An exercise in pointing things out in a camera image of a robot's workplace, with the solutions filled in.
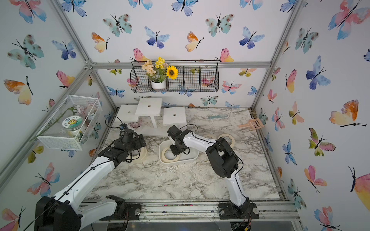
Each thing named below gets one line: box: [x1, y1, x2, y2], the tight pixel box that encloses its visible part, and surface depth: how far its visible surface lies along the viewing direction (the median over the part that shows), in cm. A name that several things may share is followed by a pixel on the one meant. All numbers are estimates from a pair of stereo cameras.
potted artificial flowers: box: [141, 57, 179, 90], surface depth 85 cm
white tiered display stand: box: [117, 98, 187, 137], surface depth 97 cm
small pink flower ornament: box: [128, 119, 144, 129], surface depth 100 cm
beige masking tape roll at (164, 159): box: [160, 146, 181, 163], surface depth 90 cm
